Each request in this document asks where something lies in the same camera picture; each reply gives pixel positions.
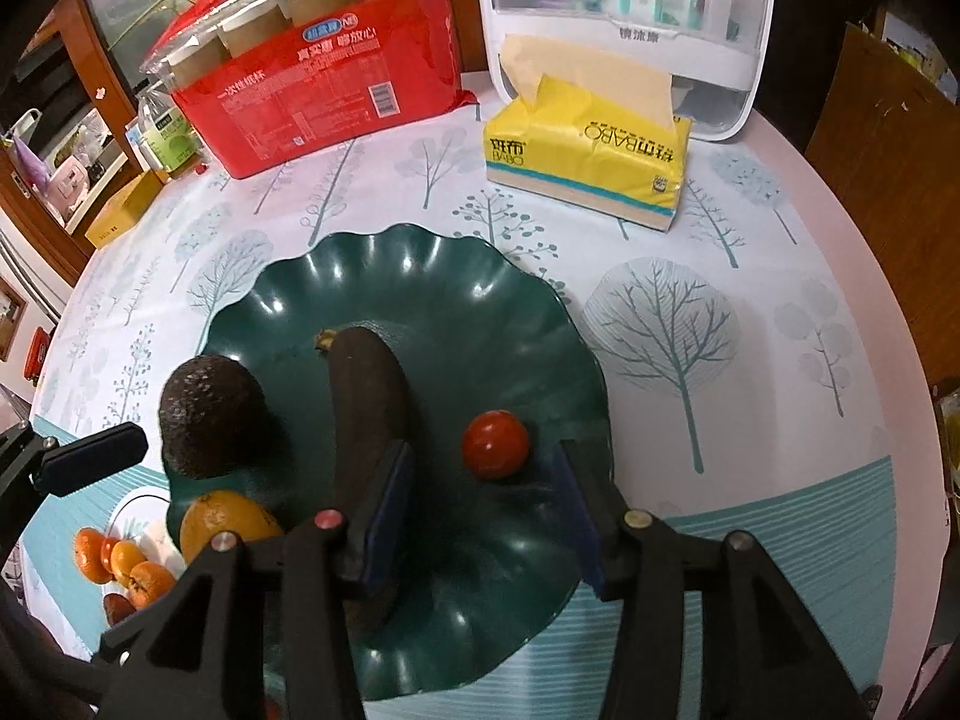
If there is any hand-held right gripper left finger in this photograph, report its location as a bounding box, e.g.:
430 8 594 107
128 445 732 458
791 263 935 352
94 441 417 720

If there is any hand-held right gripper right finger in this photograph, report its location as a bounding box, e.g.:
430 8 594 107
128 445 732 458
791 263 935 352
559 439 865 720

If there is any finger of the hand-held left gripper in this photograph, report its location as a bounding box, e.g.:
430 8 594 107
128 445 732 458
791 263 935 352
0 422 149 541

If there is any small red tomato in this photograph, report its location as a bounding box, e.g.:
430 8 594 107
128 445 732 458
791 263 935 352
462 410 530 479

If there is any dark green scalloped plate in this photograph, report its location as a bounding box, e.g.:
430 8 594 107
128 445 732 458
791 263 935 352
166 223 612 697

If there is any small white plate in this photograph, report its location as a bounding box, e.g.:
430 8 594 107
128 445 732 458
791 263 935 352
105 491 188 616

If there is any small tangerine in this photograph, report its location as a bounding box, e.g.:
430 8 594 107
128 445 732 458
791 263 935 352
110 540 149 587
73 529 113 584
127 562 179 610

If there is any overripe brown banana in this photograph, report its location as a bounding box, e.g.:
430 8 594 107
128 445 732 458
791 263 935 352
313 326 412 635

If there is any dark avocado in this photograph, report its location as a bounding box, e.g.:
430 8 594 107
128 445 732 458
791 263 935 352
159 354 267 481

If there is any large orange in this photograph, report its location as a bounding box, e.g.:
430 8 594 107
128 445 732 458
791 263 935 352
180 490 286 563

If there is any tree print tablecloth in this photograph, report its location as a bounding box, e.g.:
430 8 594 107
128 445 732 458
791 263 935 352
15 67 953 720

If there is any yellow cardboard box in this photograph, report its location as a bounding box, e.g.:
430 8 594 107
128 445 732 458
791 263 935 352
84 171 167 250

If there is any green label plastic bottle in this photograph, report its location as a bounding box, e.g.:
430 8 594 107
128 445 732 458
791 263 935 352
124 82 200 181

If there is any yellow tissue pack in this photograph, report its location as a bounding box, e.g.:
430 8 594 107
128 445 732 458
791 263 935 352
485 34 692 232

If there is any wooden display cabinet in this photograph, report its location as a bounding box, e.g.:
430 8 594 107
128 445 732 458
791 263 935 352
0 0 155 263

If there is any red paper cup package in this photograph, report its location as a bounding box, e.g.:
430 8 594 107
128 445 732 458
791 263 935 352
139 0 479 181

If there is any brown wooden chair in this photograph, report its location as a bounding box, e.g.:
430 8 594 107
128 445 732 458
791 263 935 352
802 22 960 391

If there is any white cosmetic organizer box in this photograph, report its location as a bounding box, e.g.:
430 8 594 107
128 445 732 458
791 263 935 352
471 0 777 143

